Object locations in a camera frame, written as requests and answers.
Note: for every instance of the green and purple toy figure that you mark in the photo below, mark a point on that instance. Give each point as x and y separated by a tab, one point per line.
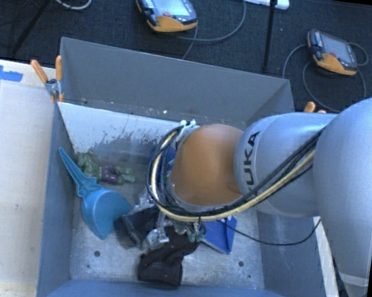
113	173

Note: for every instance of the dark brown cloth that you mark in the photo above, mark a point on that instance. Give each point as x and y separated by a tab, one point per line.
164	265

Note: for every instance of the black box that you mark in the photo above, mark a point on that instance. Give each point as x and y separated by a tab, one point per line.
133	228

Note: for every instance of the blue plastic scoop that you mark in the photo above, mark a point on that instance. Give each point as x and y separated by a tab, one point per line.
102	206

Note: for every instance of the grey metal bin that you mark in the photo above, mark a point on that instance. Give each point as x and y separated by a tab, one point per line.
167	83

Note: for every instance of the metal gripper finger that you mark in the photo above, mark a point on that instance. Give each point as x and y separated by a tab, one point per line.
158	236

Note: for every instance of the pale wood board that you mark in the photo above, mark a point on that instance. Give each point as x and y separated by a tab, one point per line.
14	171

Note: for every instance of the blue flat packet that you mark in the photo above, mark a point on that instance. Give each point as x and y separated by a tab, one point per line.
218	234

